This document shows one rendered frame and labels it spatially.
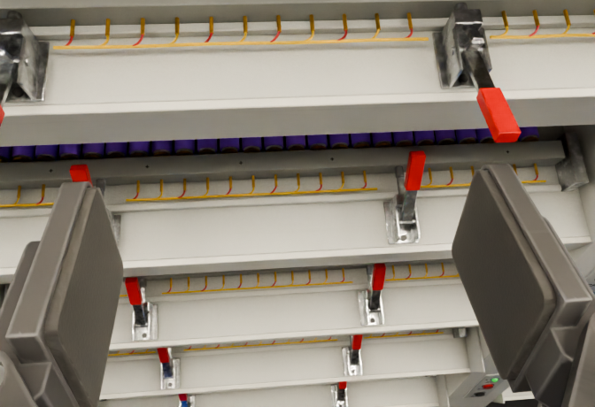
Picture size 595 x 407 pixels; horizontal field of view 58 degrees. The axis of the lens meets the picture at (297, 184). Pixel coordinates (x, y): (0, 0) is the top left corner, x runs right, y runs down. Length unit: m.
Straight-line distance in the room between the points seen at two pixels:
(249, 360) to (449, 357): 0.30
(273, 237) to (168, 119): 0.18
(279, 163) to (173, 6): 0.19
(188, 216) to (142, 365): 0.40
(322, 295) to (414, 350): 0.25
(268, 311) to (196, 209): 0.21
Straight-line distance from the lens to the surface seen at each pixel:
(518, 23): 0.39
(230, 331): 0.66
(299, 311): 0.66
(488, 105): 0.31
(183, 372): 0.84
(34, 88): 0.35
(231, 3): 0.34
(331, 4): 0.34
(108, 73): 0.35
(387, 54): 0.35
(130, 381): 0.86
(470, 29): 0.34
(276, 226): 0.49
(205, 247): 0.49
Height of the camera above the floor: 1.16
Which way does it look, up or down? 53 degrees down
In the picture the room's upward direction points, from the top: 3 degrees clockwise
